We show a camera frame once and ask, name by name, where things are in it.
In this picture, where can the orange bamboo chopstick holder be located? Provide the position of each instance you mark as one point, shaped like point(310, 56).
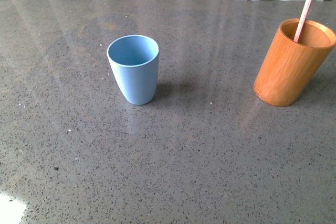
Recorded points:
point(288, 65)

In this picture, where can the blue plastic cup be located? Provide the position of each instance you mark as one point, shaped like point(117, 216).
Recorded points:
point(134, 60)

